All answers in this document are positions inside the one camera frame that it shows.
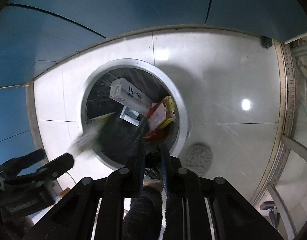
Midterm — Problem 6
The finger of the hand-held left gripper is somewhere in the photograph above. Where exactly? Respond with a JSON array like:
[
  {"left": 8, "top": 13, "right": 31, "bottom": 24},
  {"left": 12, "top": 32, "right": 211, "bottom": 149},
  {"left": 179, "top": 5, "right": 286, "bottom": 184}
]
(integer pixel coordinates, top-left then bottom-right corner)
[
  {"left": 0, "top": 149, "right": 47, "bottom": 178},
  {"left": 35, "top": 152, "right": 75, "bottom": 180}
]

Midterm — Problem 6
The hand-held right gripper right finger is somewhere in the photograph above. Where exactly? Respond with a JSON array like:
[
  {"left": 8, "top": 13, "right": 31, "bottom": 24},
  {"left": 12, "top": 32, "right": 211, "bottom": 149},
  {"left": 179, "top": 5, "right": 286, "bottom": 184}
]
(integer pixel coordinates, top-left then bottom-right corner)
[{"left": 160, "top": 143, "right": 284, "bottom": 240}]

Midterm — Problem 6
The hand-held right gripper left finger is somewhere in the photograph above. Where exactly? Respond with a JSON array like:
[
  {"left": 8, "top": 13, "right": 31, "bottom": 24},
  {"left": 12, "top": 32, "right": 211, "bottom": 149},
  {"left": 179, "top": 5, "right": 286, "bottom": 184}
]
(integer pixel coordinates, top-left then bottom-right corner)
[{"left": 22, "top": 142, "right": 146, "bottom": 240}]

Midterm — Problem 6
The green white medicine box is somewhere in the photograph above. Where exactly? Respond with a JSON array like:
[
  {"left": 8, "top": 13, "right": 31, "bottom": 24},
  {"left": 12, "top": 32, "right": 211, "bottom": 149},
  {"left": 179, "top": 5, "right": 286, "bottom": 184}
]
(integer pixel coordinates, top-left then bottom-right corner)
[{"left": 69, "top": 117, "right": 111, "bottom": 154}]

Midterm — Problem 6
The red white plastic bag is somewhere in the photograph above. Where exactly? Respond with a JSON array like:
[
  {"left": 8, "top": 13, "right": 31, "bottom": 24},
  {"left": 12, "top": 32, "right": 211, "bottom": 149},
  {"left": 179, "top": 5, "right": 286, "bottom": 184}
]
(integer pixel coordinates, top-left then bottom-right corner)
[{"left": 143, "top": 102, "right": 169, "bottom": 142}]

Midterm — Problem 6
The white sachet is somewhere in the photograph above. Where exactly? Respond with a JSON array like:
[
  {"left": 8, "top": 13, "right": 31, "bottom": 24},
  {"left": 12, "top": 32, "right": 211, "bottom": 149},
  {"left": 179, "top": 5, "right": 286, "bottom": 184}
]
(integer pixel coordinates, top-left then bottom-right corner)
[{"left": 120, "top": 106, "right": 141, "bottom": 127}]

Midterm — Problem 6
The yellow box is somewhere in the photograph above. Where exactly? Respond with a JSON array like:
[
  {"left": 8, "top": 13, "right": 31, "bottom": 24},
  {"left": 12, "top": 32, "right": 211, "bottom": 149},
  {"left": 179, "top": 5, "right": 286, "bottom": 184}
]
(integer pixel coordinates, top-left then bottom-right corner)
[{"left": 157, "top": 95, "right": 176, "bottom": 130}]

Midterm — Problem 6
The white toothpaste box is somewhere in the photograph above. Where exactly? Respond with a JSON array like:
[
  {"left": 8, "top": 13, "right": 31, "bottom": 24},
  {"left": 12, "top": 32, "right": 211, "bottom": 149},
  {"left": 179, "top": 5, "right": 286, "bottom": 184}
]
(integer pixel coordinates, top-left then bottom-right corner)
[{"left": 109, "top": 78, "right": 153, "bottom": 117}]

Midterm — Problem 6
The round trash bin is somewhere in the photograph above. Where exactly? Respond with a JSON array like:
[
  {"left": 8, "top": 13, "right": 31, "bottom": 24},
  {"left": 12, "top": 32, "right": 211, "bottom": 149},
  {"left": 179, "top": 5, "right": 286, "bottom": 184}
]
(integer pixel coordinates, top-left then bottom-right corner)
[{"left": 79, "top": 59, "right": 191, "bottom": 173}]

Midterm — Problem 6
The grey round floor drain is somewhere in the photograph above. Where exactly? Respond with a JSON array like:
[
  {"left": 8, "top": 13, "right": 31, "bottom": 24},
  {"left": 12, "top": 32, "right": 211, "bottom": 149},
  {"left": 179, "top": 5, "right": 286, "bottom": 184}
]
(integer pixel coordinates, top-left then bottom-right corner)
[{"left": 185, "top": 143, "right": 214, "bottom": 177}]

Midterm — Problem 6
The black fuzzy clothing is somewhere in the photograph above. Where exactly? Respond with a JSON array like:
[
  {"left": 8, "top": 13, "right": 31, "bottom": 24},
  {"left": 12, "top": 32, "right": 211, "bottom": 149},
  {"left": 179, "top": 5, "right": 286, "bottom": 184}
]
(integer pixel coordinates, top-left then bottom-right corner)
[{"left": 122, "top": 184, "right": 186, "bottom": 240}]

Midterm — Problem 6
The glass sliding door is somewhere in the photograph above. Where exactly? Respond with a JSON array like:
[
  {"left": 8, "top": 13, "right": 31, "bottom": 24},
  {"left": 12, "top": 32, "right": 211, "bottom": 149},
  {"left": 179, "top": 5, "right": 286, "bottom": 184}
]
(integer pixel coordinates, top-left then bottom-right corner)
[{"left": 251, "top": 31, "right": 307, "bottom": 240}]

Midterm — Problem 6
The black cabinet foot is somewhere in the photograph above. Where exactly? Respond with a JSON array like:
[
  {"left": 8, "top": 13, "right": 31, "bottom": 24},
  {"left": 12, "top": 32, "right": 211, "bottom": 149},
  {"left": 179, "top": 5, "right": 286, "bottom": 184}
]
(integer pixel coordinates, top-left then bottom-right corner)
[{"left": 260, "top": 35, "right": 273, "bottom": 48}]

